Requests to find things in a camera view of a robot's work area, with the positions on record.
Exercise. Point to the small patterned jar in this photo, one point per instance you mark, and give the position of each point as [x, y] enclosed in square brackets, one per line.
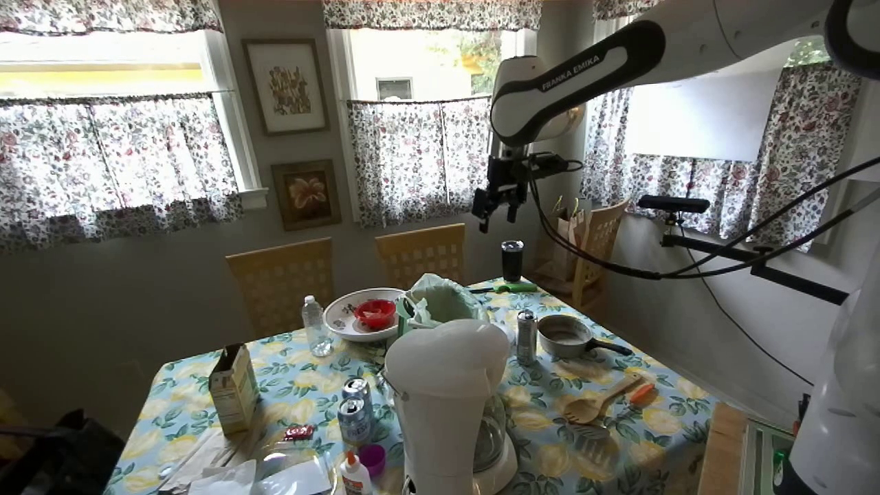
[355, 414]

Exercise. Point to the middle wooden chair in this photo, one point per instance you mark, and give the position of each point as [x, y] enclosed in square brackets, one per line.
[417, 250]

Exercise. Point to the lower framed picture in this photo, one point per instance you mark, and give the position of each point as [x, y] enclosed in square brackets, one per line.
[307, 194]

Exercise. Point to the white glue bottle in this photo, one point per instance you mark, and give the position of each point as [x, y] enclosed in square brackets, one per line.
[355, 477]

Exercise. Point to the clear plastic water bottle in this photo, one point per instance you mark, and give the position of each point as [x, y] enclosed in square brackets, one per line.
[314, 326]

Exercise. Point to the small red object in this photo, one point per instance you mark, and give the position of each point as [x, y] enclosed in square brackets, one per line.
[300, 433]

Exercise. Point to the floral curtain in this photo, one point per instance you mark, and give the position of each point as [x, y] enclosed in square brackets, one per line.
[417, 161]
[750, 144]
[98, 169]

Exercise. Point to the middle floral curtain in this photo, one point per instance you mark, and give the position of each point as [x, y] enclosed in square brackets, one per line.
[417, 161]

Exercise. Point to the grey frying pan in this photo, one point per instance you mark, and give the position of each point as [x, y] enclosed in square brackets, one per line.
[567, 337]

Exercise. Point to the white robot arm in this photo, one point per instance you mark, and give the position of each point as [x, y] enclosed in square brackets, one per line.
[673, 39]

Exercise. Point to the silver drink can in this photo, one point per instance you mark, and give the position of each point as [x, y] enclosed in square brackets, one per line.
[526, 337]

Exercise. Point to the wooden chair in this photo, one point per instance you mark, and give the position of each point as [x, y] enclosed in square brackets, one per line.
[274, 282]
[417, 250]
[581, 278]

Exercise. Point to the framed picture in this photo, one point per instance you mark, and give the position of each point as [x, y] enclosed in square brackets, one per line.
[288, 84]
[307, 194]

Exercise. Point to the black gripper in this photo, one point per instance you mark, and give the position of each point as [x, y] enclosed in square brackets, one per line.
[509, 179]

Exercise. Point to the wooden slotted spoon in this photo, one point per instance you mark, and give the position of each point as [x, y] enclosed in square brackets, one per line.
[592, 407]

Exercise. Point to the orange handled utensil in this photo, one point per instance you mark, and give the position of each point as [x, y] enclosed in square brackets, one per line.
[641, 393]

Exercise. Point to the left wooden chair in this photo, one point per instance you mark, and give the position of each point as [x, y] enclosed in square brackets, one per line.
[274, 282]

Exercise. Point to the black tumbler cup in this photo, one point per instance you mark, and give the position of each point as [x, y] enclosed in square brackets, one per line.
[513, 260]

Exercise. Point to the upper framed picture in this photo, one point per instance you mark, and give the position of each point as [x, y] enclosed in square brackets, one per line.
[288, 84]

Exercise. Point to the black camera on stand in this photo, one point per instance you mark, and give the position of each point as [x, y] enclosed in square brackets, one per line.
[735, 254]

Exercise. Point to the purple cup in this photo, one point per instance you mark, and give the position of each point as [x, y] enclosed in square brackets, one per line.
[373, 458]

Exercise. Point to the white coffee maker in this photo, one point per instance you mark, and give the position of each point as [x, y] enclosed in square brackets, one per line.
[441, 382]

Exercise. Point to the right floral curtain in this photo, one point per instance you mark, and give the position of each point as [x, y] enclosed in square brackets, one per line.
[750, 144]

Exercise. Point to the right wooden chair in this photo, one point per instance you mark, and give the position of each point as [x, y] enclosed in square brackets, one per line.
[581, 278]

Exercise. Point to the lemon print tablecloth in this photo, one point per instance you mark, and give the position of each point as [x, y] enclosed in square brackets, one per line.
[628, 452]

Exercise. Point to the left floral curtain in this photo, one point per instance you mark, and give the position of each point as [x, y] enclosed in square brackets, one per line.
[98, 169]

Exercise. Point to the brown carton box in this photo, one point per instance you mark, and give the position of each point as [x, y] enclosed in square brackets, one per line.
[233, 385]

